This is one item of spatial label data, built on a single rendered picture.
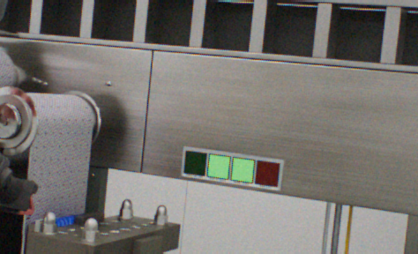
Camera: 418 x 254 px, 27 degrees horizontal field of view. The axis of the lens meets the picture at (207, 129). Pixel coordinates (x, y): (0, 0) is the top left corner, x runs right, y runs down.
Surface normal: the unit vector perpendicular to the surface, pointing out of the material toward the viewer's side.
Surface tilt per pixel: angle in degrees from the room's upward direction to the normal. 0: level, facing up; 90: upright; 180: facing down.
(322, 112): 90
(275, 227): 90
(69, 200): 90
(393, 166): 90
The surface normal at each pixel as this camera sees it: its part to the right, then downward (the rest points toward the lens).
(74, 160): 0.91, 0.11
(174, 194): -0.40, 0.00
